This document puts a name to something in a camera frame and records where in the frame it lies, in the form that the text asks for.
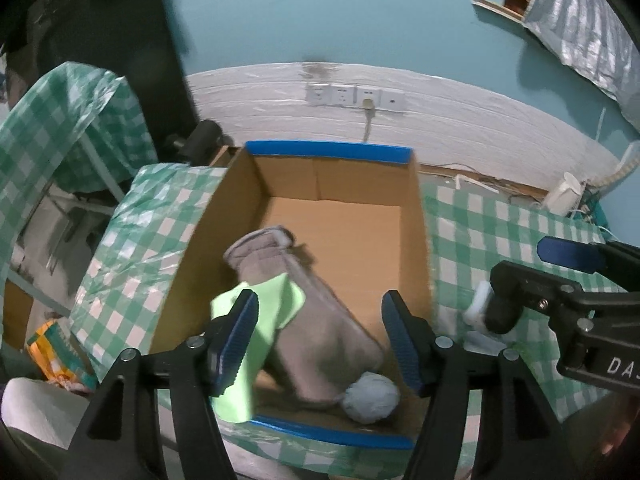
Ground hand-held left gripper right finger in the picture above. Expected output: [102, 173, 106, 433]
[381, 289, 572, 480]

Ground black handle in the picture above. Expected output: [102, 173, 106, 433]
[170, 120, 224, 167]

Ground blue cardboard box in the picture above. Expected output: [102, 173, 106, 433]
[150, 140, 437, 452]

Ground yellow green snack packet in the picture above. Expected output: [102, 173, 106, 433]
[25, 317, 99, 392]

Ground white paper roll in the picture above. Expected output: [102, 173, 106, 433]
[0, 377, 97, 452]

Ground white metal frame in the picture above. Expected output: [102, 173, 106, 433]
[75, 135, 127, 207]

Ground wooden strip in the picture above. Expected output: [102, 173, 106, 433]
[472, 0, 526, 24]

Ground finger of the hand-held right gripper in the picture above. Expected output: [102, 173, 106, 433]
[487, 259, 587, 334]
[537, 236, 640, 291]

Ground grey fleece sock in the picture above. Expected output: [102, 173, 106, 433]
[222, 227, 387, 409]

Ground silver tarp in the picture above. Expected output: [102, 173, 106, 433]
[522, 0, 640, 134]

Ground white patterned cloth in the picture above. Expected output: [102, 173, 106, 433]
[462, 280, 507, 357]

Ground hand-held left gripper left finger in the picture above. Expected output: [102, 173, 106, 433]
[69, 289, 260, 480]

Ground grey plug with cable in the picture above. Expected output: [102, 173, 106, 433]
[361, 98, 377, 144]

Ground grey-blue sock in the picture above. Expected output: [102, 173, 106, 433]
[342, 372, 402, 427]

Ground dark hanging clothes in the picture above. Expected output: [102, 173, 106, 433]
[0, 0, 202, 162]

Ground green checkered tablecloth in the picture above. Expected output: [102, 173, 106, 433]
[67, 162, 623, 480]

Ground light green cloth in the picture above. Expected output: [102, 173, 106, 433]
[210, 272, 307, 424]

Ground green checkered plastic cover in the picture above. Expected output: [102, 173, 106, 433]
[0, 61, 162, 281]

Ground grey corrugated hose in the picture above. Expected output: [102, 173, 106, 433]
[582, 141, 640, 196]

